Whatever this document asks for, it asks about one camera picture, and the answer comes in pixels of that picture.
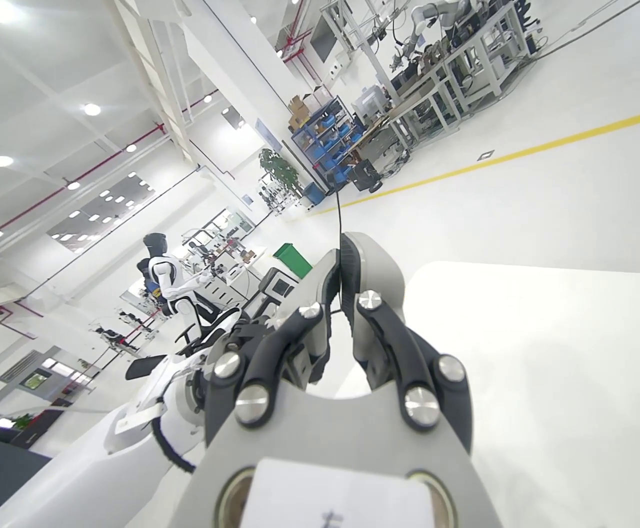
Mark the green plastic bin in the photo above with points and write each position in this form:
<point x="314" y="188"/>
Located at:
<point x="295" y="260"/>

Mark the grey industrial robot arm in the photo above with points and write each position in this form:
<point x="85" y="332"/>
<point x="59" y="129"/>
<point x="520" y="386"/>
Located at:
<point x="425" y="20"/>

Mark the blue plastic bin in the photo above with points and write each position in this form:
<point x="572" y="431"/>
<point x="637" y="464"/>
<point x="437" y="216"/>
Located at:
<point x="314" y="193"/>

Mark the blue storage rack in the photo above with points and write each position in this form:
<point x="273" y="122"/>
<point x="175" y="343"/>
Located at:
<point x="325" y="132"/>

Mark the green potted plant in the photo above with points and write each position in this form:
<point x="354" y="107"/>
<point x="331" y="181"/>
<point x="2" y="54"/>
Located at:
<point x="280" y="167"/>

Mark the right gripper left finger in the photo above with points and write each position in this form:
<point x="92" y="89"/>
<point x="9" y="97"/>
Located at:
<point x="312" y="327"/>

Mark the white office chair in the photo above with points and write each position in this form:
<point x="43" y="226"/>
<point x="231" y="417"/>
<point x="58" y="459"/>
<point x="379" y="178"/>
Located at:
<point x="212" y="327"/>

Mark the white workbench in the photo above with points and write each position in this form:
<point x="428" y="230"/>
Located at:
<point x="482" y="60"/>

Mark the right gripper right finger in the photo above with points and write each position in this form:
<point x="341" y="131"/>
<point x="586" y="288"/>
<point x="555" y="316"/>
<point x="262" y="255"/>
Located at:
<point x="380" y="280"/>

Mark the black wheeled cart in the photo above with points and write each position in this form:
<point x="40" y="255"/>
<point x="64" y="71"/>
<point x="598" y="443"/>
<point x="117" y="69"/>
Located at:
<point x="366" y="176"/>

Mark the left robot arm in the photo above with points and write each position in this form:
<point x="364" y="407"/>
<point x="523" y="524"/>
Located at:
<point x="135" y="420"/>

